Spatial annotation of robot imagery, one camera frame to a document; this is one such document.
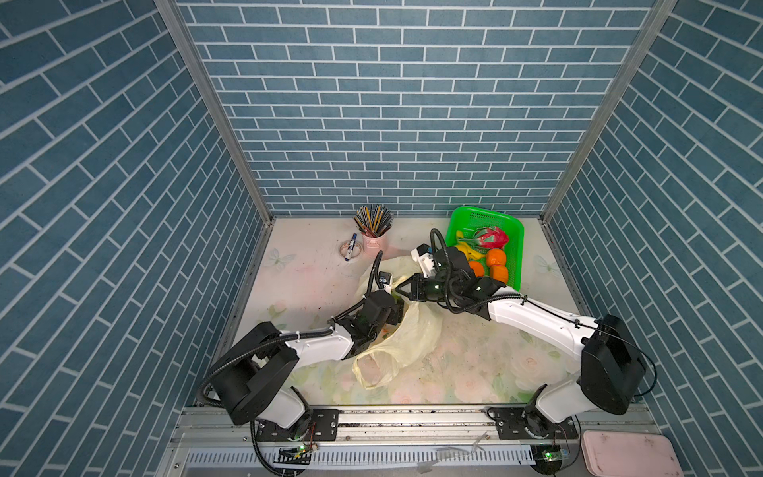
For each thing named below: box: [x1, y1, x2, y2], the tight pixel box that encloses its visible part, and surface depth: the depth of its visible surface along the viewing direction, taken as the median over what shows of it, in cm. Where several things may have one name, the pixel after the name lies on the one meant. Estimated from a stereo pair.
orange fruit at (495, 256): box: [485, 248, 506, 268], surface depth 105 cm
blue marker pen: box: [343, 232, 358, 262], surface depth 110 cm
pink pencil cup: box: [362, 231, 389, 252], surface depth 104 cm
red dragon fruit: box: [457, 226, 509, 250], surface depth 108 cm
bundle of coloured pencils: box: [352, 203, 395, 238], surface depth 104 cm
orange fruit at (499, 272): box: [490, 264, 508, 285], surface depth 100 cm
